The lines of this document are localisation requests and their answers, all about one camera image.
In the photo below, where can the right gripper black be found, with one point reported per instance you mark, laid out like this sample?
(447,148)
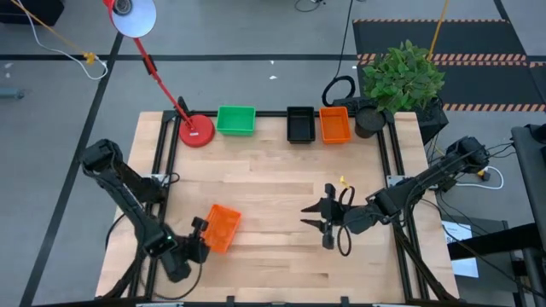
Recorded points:
(341,217)

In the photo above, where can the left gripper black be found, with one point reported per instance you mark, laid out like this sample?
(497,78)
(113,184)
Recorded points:
(194,249)

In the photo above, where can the orange plastic slotted basket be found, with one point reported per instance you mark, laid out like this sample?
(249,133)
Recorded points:
(335,125)
(222,228)

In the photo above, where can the black plastic slotted basket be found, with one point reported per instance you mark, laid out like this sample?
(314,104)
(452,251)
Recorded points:
(300,125)

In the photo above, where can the green plastic slotted basket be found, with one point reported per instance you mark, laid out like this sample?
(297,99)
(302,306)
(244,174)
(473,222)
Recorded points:
(236,120)

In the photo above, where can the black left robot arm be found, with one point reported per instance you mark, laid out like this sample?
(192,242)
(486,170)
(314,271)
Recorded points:
(123,192)

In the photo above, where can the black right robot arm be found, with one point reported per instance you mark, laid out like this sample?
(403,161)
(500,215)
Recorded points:
(426,177)

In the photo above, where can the black plant pot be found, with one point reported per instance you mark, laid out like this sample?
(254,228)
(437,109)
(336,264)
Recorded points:
(369,121)

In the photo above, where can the red desk lamp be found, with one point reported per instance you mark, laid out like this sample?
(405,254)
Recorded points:
(196,131)

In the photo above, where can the white paper sheet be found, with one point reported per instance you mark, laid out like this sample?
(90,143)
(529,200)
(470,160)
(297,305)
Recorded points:
(465,264)

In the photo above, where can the green leafy artificial tree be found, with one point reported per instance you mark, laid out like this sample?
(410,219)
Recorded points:
(403,77)

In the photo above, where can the black side desk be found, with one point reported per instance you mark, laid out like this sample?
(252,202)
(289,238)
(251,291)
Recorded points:
(533,179)

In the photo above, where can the black striped-edge floor mat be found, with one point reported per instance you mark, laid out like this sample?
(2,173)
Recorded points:
(469,38)

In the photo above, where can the grey cylinder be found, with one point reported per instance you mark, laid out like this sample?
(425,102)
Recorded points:
(10,94)

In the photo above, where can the black floor case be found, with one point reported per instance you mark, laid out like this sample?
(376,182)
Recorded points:
(30,13)

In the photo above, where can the black aluminium table frame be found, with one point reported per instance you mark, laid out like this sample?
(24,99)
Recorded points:
(273,113)

